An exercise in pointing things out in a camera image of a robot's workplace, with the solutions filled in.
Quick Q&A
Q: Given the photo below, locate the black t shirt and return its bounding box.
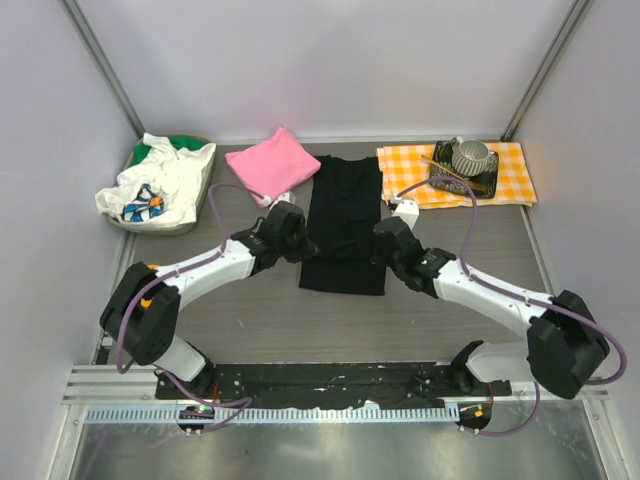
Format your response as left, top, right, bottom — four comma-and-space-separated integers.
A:
299, 155, 386, 296

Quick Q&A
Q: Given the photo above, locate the orange checkered cloth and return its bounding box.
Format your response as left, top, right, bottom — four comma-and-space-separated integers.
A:
376, 142, 537, 209

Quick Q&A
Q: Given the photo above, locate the white printed t shirt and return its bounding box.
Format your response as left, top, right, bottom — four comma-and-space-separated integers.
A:
94, 132, 217, 226

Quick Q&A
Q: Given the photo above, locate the grey laundry basket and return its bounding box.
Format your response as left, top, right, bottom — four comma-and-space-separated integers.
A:
102, 132, 216, 236

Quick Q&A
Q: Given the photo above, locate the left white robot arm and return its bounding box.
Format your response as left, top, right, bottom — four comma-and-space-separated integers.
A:
99, 200, 317, 398

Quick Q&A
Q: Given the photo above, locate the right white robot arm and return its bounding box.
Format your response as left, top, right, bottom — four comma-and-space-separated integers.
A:
373, 217, 610, 399

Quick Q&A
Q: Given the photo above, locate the pink folded towel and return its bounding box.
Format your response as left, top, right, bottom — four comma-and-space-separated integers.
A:
225, 127, 321, 206

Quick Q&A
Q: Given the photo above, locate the gold chopstick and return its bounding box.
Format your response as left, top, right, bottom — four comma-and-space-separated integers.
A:
421, 154, 489, 192

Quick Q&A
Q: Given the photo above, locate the grey striped ceramic cup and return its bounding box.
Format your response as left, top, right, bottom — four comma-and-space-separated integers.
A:
451, 136, 493, 177

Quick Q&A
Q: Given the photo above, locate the green t shirt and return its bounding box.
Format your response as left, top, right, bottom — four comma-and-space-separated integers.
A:
129, 135, 208, 166

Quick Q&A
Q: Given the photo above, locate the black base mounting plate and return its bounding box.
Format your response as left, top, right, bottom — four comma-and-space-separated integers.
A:
183, 362, 512, 410

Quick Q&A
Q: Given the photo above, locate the orange plastic bowl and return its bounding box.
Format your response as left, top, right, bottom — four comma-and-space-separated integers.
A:
139, 264, 160, 309

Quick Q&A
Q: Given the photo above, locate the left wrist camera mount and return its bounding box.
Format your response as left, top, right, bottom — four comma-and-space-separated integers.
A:
261, 191, 296, 208

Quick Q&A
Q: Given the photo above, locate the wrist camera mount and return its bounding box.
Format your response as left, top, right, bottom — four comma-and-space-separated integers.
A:
261, 191, 296, 208
388, 196, 420, 229

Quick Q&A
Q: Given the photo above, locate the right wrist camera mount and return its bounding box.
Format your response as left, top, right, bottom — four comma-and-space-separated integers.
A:
388, 196, 420, 229

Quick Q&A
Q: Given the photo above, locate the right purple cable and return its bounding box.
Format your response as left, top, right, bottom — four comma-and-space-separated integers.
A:
389, 175, 627, 436

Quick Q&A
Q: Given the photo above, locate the white slotted cable duct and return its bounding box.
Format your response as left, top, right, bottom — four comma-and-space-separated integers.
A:
85, 403, 459, 425

